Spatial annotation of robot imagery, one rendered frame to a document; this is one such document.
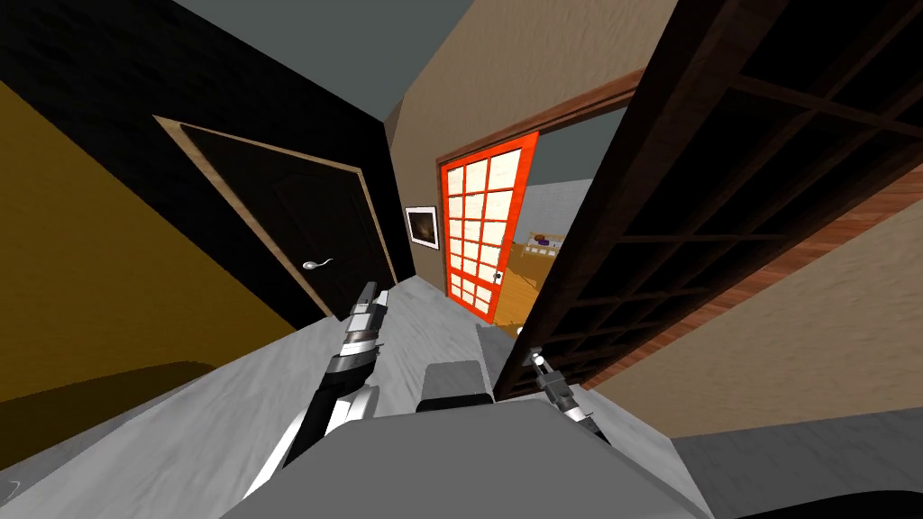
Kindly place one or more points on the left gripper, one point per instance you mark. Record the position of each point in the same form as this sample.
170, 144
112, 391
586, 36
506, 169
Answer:
366, 318

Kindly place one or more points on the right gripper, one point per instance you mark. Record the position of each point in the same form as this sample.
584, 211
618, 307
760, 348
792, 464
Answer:
557, 386

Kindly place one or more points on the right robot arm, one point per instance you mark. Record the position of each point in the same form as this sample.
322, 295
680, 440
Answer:
584, 419

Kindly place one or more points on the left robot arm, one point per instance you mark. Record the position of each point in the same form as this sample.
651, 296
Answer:
339, 389

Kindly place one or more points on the white round door knob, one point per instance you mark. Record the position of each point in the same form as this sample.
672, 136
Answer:
536, 354

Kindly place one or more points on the white framed dark picture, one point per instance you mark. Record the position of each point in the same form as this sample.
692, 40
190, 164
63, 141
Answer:
422, 227

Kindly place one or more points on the black door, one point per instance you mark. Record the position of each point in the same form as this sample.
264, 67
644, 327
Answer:
303, 216

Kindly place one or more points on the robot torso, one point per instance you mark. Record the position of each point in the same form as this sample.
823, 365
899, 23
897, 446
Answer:
469, 468

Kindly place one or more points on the orange lattice door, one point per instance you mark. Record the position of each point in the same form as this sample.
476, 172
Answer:
484, 216

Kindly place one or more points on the pale wooden shelf unit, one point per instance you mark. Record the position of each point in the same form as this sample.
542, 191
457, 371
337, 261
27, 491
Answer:
544, 243

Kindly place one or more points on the dark brown lattice door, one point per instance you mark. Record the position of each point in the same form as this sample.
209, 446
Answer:
721, 216

